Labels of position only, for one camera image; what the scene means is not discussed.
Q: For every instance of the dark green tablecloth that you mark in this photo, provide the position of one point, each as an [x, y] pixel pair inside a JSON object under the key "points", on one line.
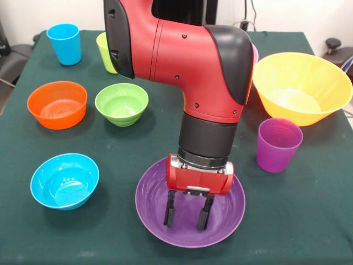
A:
{"points": [[82, 243]]}

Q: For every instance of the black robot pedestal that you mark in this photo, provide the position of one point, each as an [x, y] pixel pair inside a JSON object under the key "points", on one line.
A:
{"points": [[187, 11]]}

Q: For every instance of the purple plastic cup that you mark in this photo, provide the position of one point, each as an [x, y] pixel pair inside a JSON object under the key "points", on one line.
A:
{"points": [[275, 157]]}

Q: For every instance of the pink plastic bowl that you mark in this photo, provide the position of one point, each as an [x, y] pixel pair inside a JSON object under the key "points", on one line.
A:
{"points": [[255, 53]]}

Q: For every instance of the black chair armrest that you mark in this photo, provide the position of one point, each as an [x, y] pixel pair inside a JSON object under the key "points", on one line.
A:
{"points": [[333, 44]]}

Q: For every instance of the blue plastic cup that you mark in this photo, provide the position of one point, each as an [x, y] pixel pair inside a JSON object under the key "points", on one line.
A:
{"points": [[66, 47]]}

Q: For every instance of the yellow plastic bowl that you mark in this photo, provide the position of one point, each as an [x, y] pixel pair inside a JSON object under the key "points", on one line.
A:
{"points": [[289, 116]]}

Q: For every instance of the blue plastic bowl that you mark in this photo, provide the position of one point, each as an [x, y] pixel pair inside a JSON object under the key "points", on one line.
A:
{"points": [[63, 179]]}

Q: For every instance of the green plastic bowl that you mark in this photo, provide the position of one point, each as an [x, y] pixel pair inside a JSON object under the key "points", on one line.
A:
{"points": [[121, 116]]}

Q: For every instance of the purple plastic bowl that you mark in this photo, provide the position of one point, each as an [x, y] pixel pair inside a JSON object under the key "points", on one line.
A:
{"points": [[223, 220]]}

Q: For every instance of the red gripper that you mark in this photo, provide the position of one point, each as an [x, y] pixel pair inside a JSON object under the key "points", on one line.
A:
{"points": [[198, 182]]}

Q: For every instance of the orange plastic bowl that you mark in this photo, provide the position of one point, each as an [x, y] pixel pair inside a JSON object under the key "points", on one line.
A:
{"points": [[58, 118]]}

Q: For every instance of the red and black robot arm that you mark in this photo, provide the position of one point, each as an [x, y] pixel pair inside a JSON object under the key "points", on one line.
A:
{"points": [[187, 60]]}

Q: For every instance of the black power plug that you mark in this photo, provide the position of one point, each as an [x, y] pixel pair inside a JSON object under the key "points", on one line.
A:
{"points": [[243, 25]]}

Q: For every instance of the grey chair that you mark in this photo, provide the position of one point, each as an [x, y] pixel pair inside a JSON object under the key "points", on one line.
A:
{"points": [[13, 66]]}

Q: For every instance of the lime green plastic cup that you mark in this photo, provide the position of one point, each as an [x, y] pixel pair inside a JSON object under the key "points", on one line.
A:
{"points": [[103, 52]]}

